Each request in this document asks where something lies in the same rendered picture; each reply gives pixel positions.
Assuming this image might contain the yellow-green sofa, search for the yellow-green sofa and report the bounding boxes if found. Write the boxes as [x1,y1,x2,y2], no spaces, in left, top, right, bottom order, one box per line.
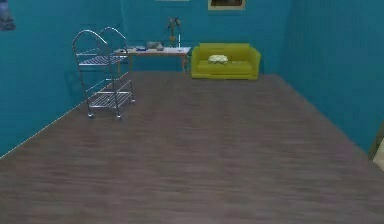
[190,42,262,81]

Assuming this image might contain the pale cushion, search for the pale cushion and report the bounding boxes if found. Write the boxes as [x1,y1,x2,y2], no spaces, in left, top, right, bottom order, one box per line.
[207,54,230,65]

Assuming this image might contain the grey lumpy object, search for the grey lumpy object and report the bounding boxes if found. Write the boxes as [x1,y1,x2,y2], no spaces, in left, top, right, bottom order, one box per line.
[146,41,165,52]

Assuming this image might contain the chrome metal shelf cart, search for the chrome metal shelf cart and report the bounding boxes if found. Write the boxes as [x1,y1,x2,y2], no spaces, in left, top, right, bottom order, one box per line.
[71,26,136,120]

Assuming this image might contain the wooden side table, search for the wooden side table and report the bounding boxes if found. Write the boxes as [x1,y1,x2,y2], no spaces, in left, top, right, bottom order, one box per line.
[113,46,192,75]

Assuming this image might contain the framed wall picture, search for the framed wall picture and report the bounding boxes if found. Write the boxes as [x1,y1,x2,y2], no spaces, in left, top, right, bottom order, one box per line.
[207,0,246,11]

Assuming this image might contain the blue wall hanging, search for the blue wall hanging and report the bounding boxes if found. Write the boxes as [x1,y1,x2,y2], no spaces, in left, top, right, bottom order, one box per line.
[0,0,17,32]

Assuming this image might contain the dark plant in vase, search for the dark plant in vase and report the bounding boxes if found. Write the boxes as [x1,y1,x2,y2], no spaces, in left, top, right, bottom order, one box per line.
[167,16,183,48]

